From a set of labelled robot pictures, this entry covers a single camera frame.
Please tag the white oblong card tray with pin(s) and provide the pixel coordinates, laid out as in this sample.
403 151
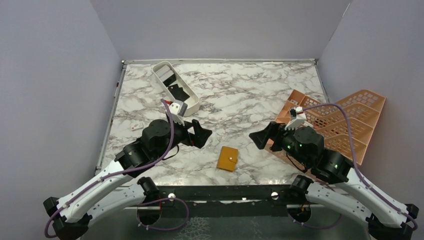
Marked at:
193 102

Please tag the orange plastic file rack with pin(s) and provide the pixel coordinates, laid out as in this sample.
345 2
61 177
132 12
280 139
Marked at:
348 133

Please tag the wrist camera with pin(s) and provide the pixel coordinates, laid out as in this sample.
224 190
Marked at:
298 117
177 110

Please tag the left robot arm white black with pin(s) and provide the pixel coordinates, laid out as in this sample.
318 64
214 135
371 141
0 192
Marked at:
120 184

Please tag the small white red tag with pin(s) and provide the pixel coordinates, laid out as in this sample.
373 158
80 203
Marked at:
136 126

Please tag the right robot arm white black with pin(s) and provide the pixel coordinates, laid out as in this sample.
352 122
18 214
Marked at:
384 217

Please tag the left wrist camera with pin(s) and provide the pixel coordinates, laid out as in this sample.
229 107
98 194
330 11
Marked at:
177 110

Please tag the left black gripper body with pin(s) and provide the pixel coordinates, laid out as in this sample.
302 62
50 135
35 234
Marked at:
181 135

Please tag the yellow leather card holder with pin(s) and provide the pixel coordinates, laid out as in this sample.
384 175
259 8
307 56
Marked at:
227 159

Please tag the black metal base rail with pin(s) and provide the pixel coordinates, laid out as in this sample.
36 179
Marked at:
223 201

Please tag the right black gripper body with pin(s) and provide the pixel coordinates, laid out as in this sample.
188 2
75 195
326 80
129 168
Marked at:
285 140

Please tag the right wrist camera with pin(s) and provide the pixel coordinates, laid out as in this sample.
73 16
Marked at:
298 117

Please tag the stack of cards in tray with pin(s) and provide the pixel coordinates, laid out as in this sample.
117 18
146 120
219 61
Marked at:
166 75

